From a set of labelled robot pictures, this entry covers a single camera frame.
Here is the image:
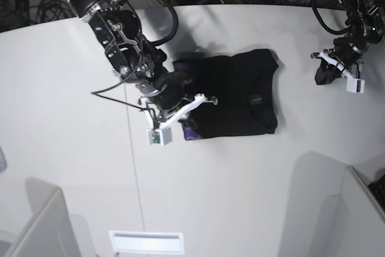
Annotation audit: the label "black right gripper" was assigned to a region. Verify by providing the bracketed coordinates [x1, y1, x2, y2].
[135, 70, 193, 112]

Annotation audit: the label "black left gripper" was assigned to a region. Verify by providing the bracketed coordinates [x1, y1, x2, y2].
[315, 36, 369, 85]

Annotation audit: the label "black T-shirt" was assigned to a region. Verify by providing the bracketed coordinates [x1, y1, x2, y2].
[173, 49, 279, 141]

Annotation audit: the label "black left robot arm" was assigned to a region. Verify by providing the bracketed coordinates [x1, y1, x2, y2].
[311, 0, 384, 93]

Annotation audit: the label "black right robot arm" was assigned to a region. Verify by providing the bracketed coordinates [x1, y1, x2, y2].
[68, 0, 194, 111]

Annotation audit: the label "black keyboard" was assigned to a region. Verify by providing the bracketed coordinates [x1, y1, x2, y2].
[369, 175, 385, 209]

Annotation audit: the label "white right table divider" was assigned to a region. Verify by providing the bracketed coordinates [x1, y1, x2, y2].
[337, 167, 384, 256]

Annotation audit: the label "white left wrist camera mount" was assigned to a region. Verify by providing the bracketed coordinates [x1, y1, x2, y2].
[310, 49, 365, 93]

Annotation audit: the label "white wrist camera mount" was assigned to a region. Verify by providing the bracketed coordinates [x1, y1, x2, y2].
[139, 93, 218, 146]
[310, 49, 365, 93]

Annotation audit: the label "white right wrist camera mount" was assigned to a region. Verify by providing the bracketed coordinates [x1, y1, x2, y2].
[139, 93, 218, 146]

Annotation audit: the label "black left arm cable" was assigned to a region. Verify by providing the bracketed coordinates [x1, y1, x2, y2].
[311, 0, 351, 36]

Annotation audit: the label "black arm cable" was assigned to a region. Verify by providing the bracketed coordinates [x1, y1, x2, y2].
[311, 0, 351, 36]
[120, 0, 179, 47]

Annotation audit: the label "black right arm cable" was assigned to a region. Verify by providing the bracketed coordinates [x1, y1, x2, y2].
[120, 0, 179, 47]

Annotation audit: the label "black coiled floor cables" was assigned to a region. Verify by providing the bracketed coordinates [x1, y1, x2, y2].
[35, 0, 76, 23]

